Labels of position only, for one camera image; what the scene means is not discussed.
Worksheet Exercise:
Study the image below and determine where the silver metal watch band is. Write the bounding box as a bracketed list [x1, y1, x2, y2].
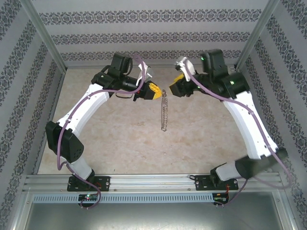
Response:
[159, 89, 168, 132]

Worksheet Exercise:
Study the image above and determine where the right controller board with LED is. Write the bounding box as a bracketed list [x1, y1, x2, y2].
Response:
[213, 193, 230, 204]

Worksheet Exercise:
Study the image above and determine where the controller board with led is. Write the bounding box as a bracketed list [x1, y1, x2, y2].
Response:
[78, 194, 99, 202]
[213, 193, 230, 204]

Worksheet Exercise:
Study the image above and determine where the left controller board with LED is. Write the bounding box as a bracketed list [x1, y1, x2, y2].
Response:
[78, 194, 99, 202]

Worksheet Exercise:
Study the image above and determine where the grey sheet metal panel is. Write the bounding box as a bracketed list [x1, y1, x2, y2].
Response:
[14, 202, 295, 230]

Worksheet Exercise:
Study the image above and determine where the aluminium table side rail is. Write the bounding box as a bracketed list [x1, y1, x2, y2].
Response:
[231, 67, 273, 173]
[32, 68, 67, 175]

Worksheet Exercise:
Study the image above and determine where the aluminium table end rail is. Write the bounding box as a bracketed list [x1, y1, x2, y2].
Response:
[64, 61, 238, 70]

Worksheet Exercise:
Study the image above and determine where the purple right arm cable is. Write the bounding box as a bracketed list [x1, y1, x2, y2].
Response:
[182, 59, 294, 208]

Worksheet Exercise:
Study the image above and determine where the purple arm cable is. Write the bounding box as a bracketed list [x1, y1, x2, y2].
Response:
[182, 59, 294, 208]
[57, 54, 147, 209]

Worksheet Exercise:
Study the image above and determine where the aluminium frame post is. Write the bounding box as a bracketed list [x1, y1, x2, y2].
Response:
[20, 0, 67, 70]
[235, 0, 281, 70]

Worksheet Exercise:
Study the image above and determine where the aluminium mounting rail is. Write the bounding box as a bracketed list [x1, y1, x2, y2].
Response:
[23, 173, 282, 193]

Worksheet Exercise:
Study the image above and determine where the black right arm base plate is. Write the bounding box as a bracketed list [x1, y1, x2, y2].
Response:
[195, 174, 239, 192]

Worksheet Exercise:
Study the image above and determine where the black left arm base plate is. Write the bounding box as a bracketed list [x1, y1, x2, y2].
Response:
[67, 176, 111, 192]

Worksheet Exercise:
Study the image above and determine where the grey slotted cable duct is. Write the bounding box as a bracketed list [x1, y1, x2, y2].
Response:
[32, 193, 214, 204]

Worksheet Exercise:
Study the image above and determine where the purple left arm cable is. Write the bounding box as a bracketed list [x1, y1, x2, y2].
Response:
[57, 54, 147, 209]

